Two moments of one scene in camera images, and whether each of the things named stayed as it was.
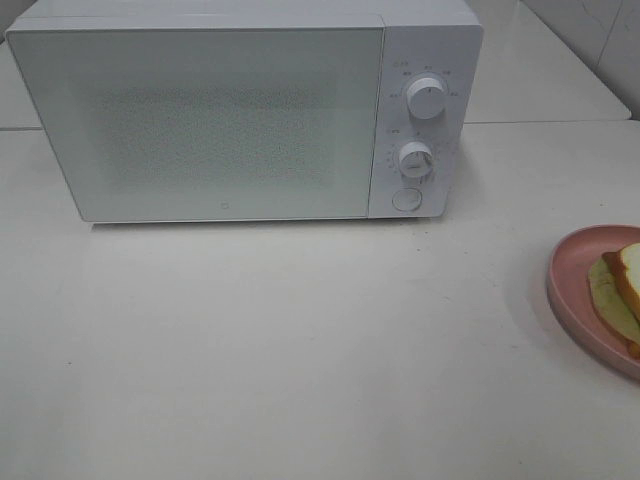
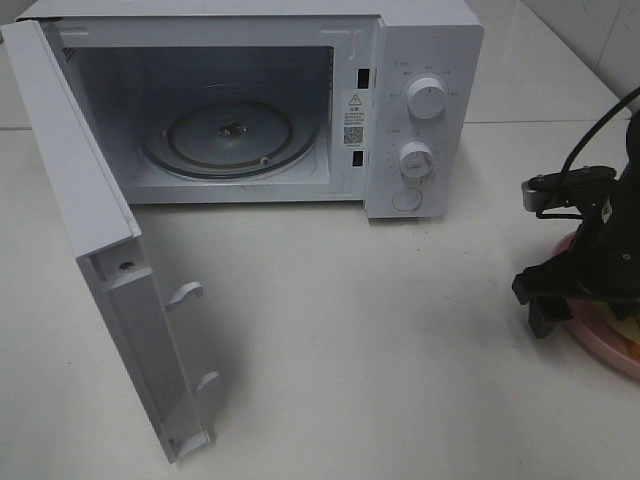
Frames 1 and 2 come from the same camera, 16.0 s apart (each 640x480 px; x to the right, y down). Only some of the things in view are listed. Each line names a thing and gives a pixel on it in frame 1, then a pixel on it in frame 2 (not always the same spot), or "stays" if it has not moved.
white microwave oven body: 253,111 stays
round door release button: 407,199 stays
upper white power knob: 426,98 stays
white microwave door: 184,124 to 105,234
